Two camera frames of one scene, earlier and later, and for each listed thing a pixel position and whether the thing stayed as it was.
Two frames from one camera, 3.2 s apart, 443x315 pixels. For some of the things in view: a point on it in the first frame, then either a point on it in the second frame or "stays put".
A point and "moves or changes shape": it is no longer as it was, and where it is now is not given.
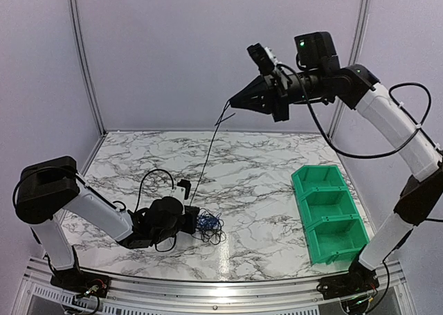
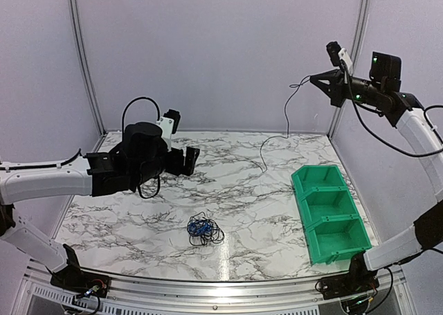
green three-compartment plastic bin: [334, 231] stays put
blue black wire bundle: [209, 228] moves or changes shape
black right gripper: [273, 96] to [336, 94]
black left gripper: [192, 212] to [176, 167]
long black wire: [221, 118] to [296, 86]
